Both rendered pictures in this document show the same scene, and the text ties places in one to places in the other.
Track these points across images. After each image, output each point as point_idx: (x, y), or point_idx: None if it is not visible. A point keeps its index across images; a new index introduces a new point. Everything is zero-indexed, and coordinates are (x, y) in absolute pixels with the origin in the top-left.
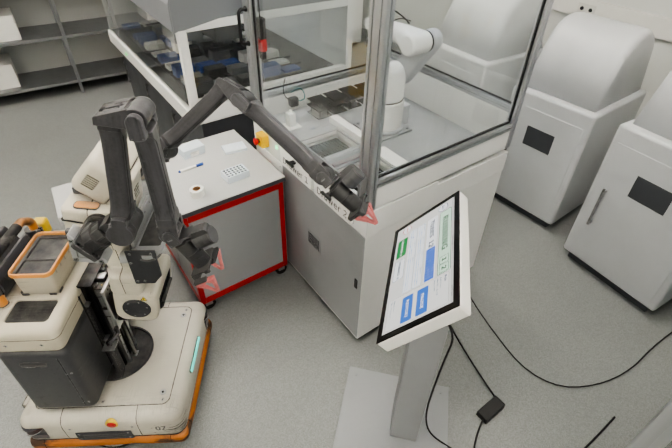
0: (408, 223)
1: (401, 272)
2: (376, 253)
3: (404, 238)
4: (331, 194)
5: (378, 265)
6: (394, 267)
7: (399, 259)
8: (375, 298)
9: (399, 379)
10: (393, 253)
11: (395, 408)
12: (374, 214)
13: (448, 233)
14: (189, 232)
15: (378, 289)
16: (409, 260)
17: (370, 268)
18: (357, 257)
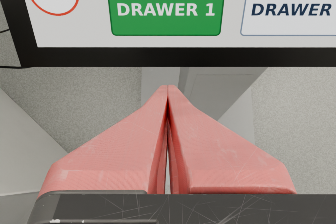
0: None
1: None
2: (0, 163)
3: (105, 3)
4: None
5: (16, 158)
6: (260, 38)
7: (232, 16)
8: (55, 161)
9: (214, 100)
10: (165, 56)
11: (229, 108)
12: (153, 107)
13: None
14: None
15: (44, 156)
16: None
17: (30, 174)
18: (15, 210)
